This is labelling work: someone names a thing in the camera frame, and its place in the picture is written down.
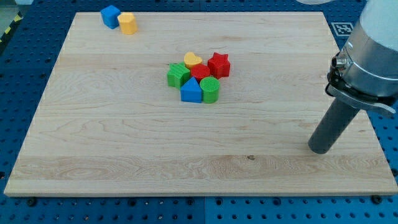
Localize yellow hexagon block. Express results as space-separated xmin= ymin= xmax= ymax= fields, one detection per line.
xmin=118 ymin=12 xmax=138 ymax=35

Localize green star block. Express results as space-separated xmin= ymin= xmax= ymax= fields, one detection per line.
xmin=167 ymin=62 xmax=190 ymax=89

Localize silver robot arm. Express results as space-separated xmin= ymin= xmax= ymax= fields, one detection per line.
xmin=308 ymin=0 xmax=397 ymax=154

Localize white fiducial marker tag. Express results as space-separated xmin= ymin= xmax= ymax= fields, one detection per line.
xmin=331 ymin=22 xmax=354 ymax=37

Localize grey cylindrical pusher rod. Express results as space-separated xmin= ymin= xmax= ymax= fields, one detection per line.
xmin=308 ymin=99 xmax=359 ymax=154

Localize green cylinder block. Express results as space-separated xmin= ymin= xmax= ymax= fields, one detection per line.
xmin=200 ymin=77 xmax=220 ymax=103

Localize blue triangle block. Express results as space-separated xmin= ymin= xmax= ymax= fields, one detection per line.
xmin=180 ymin=77 xmax=202 ymax=103

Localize yellow heart block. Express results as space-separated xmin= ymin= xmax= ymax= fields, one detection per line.
xmin=183 ymin=52 xmax=203 ymax=69

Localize blue cube block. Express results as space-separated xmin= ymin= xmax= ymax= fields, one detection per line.
xmin=100 ymin=5 xmax=121 ymax=29

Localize red star block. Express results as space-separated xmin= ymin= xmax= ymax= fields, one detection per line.
xmin=208 ymin=52 xmax=231 ymax=79

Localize red cylinder block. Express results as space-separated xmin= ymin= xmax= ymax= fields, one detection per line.
xmin=190 ymin=64 xmax=210 ymax=83

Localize wooden board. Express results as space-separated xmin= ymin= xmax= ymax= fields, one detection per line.
xmin=4 ymin=12 xmax=397 ymax=197

